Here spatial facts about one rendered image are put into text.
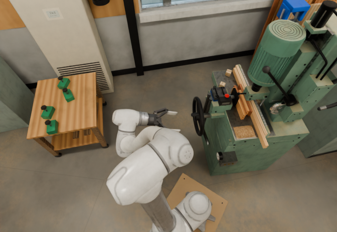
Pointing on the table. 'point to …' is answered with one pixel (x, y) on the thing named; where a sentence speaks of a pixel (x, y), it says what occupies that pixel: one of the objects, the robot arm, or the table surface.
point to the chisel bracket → (256, 93)
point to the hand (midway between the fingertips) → (176, 122)
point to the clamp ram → (234, 96)
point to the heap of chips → (244, 131)
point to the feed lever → (290, 99)
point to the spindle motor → (276, 50)
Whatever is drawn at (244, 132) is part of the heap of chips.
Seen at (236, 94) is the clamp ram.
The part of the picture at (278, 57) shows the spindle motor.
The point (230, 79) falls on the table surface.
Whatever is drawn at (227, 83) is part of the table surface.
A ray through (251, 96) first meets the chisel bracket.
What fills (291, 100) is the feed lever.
